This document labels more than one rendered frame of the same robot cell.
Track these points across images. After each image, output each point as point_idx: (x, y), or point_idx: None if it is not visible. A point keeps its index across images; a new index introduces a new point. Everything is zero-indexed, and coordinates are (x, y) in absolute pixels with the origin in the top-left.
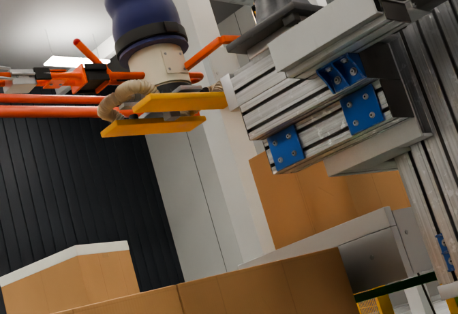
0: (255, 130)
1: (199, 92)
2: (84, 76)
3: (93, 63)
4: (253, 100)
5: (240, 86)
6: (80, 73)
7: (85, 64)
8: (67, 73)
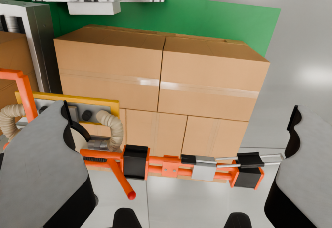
0: None
1: (64, 97)
2: (149, 151)
3: (137, 157)
4: None
5: None
6: (150, 157)
7: (145, 157)
8: (163, 158)
